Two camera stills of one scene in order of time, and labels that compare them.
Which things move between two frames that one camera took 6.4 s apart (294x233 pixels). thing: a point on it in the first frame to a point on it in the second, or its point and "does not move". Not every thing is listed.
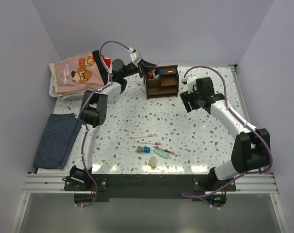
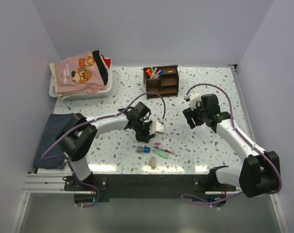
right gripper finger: (186, 97) to (188, 114)
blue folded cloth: (57, 141) does not move
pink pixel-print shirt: (78, 74) does not move
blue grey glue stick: (141, 149) does not move
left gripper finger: (144, 63) to (146, 139)
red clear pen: (169, 151) does not move
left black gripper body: (130, 69) to (142, 129)
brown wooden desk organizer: (167, 85) does not move
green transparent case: (162, 153) does not move
